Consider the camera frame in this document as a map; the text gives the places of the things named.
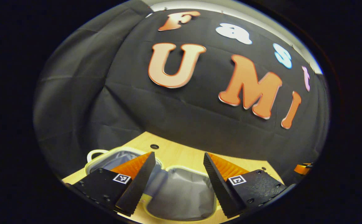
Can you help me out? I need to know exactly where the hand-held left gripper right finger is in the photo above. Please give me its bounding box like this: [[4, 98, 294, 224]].
[[203, 152, 288, 219]]

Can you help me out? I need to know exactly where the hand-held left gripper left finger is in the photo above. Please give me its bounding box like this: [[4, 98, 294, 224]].
[[72, 152, 156, 217]]

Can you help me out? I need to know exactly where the cream suitcase with grey lining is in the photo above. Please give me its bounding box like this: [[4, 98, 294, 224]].
[[85, 147, 219, 222]]

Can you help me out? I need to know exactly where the black backdrop cloth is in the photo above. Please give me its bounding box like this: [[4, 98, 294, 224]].
[[33, 2, 330, 184]]

